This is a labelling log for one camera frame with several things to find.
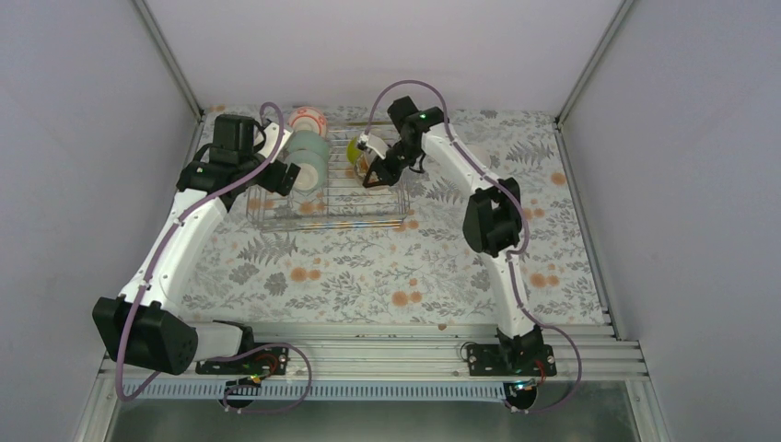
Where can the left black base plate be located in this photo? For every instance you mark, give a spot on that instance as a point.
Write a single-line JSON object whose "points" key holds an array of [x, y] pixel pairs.
{"points": [[253, 360]]}

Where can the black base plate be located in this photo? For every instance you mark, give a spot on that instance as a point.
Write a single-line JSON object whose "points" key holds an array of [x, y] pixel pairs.
{"points": [[492, 360], [253, 360]]}

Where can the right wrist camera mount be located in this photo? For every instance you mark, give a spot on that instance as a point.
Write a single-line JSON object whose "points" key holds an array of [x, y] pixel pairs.
{"points": [[371, 146]]}

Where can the wire dish rack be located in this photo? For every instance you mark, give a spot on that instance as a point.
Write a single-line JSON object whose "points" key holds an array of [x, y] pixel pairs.
{"points": [[340, 203]]}

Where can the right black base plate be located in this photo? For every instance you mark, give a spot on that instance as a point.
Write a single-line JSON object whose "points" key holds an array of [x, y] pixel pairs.
{"points": [[492, 360]]}

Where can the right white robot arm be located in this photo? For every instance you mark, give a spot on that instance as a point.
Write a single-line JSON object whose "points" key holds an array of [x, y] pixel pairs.
{"points": [[493, 225]]}

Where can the red patterned white bowl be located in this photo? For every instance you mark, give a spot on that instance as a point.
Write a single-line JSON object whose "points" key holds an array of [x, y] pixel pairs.
{"points": [[310, 119]]}

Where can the brown speckled bowl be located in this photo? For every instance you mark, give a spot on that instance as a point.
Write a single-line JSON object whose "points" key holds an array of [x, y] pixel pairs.
{"points": [[365, 168]]}

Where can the aluminium rail frame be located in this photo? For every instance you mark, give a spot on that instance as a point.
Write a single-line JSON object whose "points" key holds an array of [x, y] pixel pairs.
{"points": [[422, 352]]}

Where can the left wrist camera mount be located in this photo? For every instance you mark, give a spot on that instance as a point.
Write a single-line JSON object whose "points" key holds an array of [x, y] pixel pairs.
{"points": [[274, 139]]}

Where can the lower pale green bowl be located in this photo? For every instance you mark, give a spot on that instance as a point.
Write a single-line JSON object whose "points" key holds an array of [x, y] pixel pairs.
{"points": [[313, 170]]}

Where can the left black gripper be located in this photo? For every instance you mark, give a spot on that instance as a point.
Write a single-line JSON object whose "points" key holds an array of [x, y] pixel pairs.
{"points": [[272, 181]]}

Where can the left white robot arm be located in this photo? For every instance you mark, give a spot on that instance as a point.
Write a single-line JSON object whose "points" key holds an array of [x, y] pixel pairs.
{"points": [[143, 326]]}

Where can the grey slotted cable duct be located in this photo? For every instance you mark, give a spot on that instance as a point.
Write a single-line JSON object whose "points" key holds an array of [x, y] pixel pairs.
{"points": [[281, 390]]}

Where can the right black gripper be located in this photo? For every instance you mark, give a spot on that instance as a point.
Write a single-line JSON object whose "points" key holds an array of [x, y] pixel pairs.
{"points": [[389, 176]]}

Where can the floral tablecloth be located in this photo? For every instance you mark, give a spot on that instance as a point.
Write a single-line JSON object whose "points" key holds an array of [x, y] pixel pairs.
{"points": [[397, 256]]}

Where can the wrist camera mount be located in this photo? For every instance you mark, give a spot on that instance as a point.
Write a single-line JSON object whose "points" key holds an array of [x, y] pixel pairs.
{"points": [[274, 139], [371, 146]]}

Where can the yellow green bowl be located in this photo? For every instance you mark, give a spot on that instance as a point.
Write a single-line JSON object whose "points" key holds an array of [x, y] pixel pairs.
{"points": [[356, 155]]}

